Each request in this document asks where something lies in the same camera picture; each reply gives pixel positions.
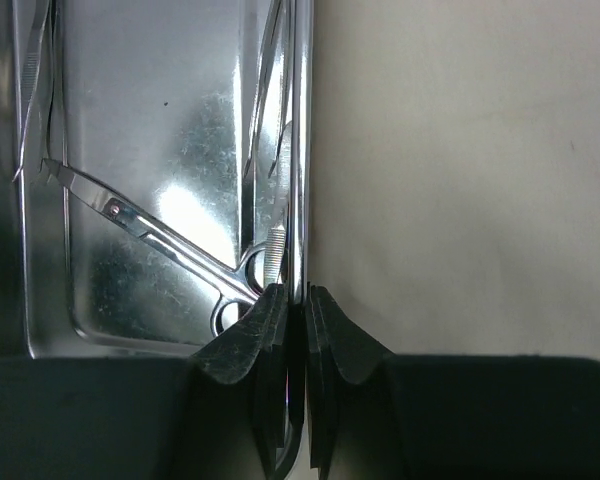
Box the steel instrument tray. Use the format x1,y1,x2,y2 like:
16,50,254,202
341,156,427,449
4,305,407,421
0,0,315,480

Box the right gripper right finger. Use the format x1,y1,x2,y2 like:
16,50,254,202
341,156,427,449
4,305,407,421
304,286,600,479

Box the steel tweezers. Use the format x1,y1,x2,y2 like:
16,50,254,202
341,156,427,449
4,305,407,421
243,1,293,291
11,1,58,183

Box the steel surgical scissors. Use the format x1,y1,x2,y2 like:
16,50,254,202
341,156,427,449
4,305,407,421
42,158,265,336

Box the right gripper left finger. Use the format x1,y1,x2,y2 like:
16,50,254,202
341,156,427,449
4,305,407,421
0,286,288,479

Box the beige wrapping cloth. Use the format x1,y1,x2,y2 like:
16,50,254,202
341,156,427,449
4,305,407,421
310,1,600,359

